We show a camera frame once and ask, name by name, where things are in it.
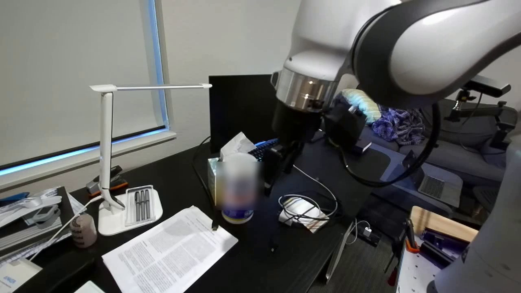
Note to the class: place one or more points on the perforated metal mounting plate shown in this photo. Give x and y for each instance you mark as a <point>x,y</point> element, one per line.
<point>418,273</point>

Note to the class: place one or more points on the printed paper sheet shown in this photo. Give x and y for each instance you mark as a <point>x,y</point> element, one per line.
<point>168,253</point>

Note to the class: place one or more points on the white packet blue print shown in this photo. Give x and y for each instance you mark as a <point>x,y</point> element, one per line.
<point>17,273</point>

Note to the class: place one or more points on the white wipes canister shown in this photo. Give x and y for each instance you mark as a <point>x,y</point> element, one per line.
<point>239,188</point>

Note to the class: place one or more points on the window with white blind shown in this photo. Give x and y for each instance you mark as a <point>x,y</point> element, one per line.
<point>66,65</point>

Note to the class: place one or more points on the blue pen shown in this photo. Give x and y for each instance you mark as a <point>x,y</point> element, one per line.
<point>266,143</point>

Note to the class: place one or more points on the tan wooden box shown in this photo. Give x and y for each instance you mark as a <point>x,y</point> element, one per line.
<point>434,219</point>

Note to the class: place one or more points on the small white striped packet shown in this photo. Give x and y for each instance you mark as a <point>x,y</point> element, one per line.
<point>312,219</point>

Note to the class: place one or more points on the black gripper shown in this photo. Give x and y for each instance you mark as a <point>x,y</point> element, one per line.
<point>295,123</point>

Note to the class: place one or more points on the purple gloves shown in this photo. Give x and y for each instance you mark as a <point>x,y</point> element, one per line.
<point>401,125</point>

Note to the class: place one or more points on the white desk lamp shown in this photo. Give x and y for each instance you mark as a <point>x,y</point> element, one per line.
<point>107,140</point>

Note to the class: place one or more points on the stack of white papers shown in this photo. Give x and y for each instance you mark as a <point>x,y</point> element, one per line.
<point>27,221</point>

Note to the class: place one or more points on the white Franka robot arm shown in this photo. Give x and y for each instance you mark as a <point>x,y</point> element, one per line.
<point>450,48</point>

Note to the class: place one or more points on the black pen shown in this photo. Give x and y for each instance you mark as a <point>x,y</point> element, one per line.
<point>147,205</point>

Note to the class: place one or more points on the grey office chair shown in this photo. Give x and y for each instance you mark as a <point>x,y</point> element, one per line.
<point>478,135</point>

